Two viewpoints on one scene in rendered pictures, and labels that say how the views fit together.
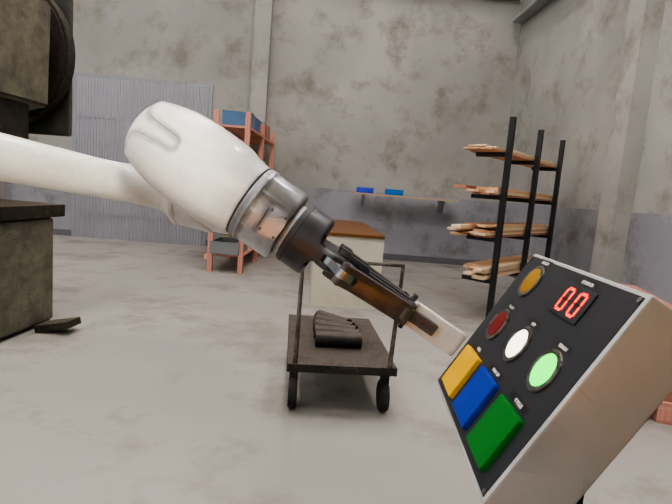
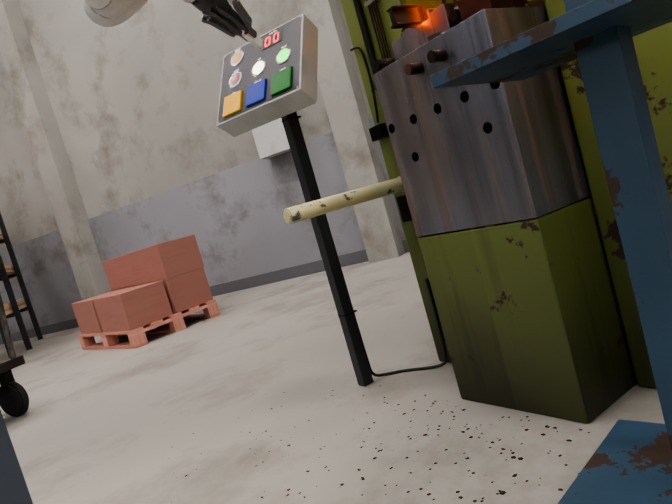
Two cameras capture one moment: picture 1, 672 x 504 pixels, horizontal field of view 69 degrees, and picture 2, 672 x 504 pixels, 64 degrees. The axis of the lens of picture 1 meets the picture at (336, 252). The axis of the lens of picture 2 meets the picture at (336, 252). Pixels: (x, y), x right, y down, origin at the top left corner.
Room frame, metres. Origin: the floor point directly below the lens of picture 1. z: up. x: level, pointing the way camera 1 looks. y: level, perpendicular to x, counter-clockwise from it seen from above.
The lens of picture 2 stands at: (-0.25, 1.20, 0.61)
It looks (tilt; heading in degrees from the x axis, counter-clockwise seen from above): 5 degrees down; 299
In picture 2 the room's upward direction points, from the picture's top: 16 degrees counter-clockwise
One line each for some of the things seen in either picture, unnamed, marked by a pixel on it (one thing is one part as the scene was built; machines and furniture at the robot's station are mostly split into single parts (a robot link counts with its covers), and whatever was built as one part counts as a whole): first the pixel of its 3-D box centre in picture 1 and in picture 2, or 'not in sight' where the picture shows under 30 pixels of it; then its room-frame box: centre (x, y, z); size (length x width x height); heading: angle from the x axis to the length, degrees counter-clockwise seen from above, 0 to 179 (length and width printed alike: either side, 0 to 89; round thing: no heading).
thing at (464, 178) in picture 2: not in sight; (517, 121); (-0.04, -0.32, 0.69); 0.56 x 0.38 x 0.45; 62
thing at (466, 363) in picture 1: (462, 372); (233, 104); (0.75, -0.22, 1.01); 0.07 x 0.05 x 0.07; 177
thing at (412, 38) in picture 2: not in sight; (473, 31); (0.01, -0.34, 0.96); 0.42 x 0.20 x 0.09; 62
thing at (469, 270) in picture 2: not in sight; (558, 286); (-0.04, -0.32, 0.23); 0.56 x 0.38 x 0.47; 62
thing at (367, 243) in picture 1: (340, 256); not in sight; (6.39, -0.07, 0.41); 2.36 x 0.76 x 0.83; 4
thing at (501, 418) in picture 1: (496, 433); (282, 82); (0.55, -0.21, 1.01); 0.07 x 0.05 x 0.07; 177
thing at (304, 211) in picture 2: not in sight; (348, 198); (0.46, -0.23, 0.62); 0.44 x 0.05 x 0.05; 62
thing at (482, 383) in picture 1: (476, 398); (257, 93); (0.65, -0.21, 1.01); 0.07 x 0.05 x 0.07; 177
